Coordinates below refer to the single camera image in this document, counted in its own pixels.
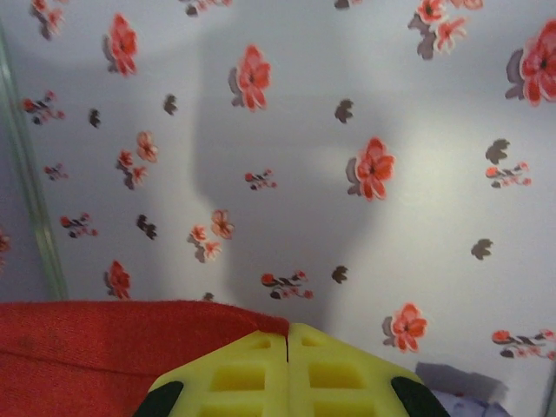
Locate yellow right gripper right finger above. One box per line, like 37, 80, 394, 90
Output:
286, 321, 451, 417

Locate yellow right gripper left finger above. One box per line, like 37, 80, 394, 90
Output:
137, 323, 291, 417

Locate red t-shirt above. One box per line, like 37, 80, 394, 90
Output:
0, 299, 291, 417

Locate purple t-shirt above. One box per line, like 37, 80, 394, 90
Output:
414, 360, 522, 417

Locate aluminium frame post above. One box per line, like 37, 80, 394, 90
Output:
0, 21, 70, 301

